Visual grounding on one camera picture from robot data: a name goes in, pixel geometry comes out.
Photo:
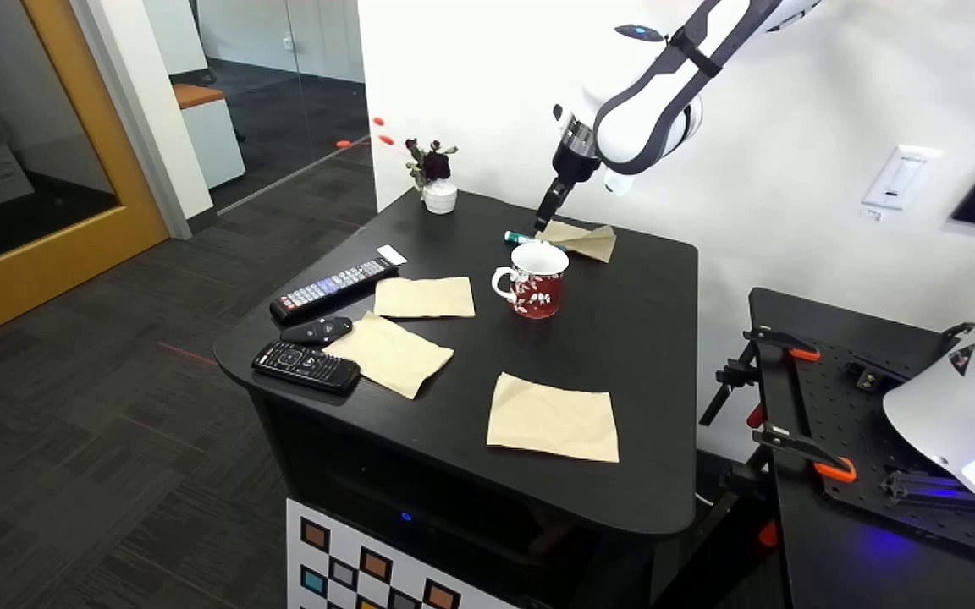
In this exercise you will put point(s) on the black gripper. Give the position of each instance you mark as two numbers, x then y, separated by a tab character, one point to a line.
573	170

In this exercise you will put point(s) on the teal capped marker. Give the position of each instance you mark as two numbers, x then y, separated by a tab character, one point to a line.
514	240

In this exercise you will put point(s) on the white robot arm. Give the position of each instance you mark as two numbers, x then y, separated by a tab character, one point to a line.
643	138

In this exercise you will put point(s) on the white red patterned mug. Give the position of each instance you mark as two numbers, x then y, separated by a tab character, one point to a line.
539	297

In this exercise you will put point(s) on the small folded beige napkin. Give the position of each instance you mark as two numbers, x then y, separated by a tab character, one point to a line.
584	240

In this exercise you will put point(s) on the white cup with pens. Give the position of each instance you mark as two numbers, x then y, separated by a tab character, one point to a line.
437	193

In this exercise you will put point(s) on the large beige paper napkin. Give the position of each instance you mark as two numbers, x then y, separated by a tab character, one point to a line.
555	418

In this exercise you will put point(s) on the red floor tape strip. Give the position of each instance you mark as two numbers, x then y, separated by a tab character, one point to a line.
346	143

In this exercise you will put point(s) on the long remote with coloured buttons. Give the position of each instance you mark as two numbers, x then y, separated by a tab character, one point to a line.
329	290

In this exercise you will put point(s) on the small oval black remote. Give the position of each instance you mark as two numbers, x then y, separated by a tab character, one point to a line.
316	329

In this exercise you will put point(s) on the wide black remote control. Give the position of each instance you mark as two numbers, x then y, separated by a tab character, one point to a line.
305	368

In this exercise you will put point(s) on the black table cart body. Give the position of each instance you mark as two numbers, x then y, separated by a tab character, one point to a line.
329	453

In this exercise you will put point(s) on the white cabinet wooden top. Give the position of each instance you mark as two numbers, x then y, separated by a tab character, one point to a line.
216	141

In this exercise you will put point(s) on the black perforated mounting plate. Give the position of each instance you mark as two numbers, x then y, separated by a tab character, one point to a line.
845	411

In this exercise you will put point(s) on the colour checker board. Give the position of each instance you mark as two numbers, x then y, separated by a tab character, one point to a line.
364	564

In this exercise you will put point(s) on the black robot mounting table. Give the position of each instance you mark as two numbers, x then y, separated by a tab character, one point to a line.
827	554

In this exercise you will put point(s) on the white wall plate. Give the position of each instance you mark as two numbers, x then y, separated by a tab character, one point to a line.
901	176

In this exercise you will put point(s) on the orange wooden door frame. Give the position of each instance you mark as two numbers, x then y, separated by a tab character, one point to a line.
84	243

